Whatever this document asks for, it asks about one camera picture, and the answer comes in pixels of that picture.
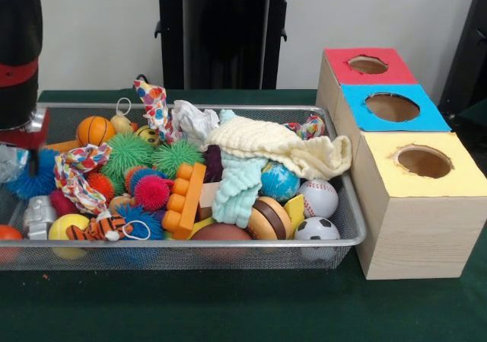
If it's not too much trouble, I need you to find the orange striped tiger plush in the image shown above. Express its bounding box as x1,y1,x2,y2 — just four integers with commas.
65,214,135,242

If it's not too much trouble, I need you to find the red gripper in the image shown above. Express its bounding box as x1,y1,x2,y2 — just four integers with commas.
0,110,51,178

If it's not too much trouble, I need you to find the toy burger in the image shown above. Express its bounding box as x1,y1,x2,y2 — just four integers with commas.
247,197,294,241

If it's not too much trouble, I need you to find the cream muslin cloth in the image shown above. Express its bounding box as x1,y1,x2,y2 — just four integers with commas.
203,117,353,181

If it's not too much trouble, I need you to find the crushed clear plastic bottle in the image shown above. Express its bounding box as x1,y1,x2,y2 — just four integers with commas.
0,143,30,184

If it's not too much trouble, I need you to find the black and white soccer ball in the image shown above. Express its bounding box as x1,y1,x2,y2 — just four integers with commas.
294,216,342,261

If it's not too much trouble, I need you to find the silver mesh bin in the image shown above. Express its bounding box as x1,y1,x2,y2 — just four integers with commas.
0,104,368,273

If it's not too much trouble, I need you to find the mint green muslin cloth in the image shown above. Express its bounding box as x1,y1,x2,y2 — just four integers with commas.
212,108,269,229

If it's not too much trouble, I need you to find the orange plastic building block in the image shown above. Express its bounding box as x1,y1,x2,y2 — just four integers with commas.
161,162,207,242

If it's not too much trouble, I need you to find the orange toy basketball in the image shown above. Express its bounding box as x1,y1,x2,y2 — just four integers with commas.
76,116,117,148

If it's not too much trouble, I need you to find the white baseball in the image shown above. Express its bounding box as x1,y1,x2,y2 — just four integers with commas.
298,178,339,219

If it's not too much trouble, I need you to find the wooden box with three holes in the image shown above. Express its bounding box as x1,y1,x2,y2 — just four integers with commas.
314,46,487,281

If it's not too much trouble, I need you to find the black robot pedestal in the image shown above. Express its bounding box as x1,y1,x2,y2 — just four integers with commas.
146,0,307,90

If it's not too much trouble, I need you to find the blue globe ball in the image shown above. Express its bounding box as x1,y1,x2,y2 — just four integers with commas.
260,161,301,203

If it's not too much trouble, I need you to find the brown toy football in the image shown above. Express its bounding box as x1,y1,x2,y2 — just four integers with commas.
190,224,254,242

